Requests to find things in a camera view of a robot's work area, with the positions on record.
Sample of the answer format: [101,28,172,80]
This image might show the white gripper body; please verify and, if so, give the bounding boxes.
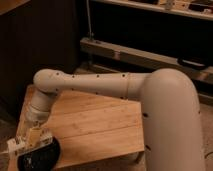
[7,128,53,156]

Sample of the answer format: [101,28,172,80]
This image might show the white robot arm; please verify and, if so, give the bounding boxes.
[7,68,206,171]

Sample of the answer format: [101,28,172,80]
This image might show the black ceramic bowl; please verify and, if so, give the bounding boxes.
[17,138,61,171]

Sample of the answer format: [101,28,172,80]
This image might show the wooden table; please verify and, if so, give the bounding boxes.
[7,84,146,171]

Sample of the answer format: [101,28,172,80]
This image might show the metal pole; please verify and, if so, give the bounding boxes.
[86,0,94,40]

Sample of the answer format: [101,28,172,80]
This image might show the wooden shelf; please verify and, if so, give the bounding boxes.
[93,0,213,21]

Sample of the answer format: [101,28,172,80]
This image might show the black case handle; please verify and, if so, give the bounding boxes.
[177,58,209,70]

